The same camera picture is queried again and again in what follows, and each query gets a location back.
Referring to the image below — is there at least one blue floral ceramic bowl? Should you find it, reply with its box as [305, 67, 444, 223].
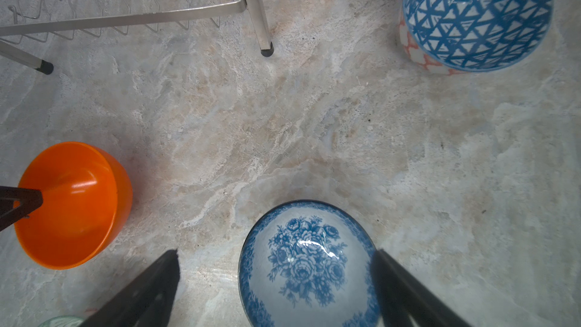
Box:
[238, 200, 381, 326]

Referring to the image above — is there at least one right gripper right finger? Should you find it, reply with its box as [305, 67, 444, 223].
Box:
[372, 249, 469, 327]

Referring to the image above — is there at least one blue triangle patterned bowl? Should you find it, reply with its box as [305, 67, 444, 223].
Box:
[402, 0, 553, 73]

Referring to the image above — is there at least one steel two-tier dish rack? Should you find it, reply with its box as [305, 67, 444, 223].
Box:
[1, 0, 274, 75]

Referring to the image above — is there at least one green patterned ceramic bowl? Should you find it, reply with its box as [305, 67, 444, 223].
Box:
[39, 316, 84, 327]

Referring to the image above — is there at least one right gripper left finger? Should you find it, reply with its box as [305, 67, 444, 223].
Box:
[82, 250, 180, 327]

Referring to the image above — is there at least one orange plastic bowl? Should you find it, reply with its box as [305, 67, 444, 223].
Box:
[15, 142, 133, 269]

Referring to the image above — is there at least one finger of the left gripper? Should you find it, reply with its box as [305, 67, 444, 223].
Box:
[0, 186, 43, 232]

